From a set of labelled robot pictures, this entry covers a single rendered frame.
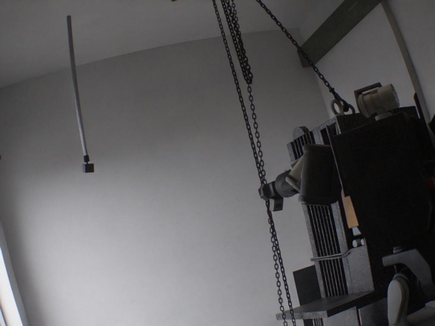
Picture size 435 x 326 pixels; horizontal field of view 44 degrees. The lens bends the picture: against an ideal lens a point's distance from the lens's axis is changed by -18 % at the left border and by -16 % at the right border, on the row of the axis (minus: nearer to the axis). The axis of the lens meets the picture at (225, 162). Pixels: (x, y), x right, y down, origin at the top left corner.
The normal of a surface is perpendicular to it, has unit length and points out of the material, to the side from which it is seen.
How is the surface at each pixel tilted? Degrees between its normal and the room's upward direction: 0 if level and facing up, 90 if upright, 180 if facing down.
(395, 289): 90
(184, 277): 90
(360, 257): 90
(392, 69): 90
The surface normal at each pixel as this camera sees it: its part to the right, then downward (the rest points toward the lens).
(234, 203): 0.22, -0.20
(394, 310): -0.92, 0.18
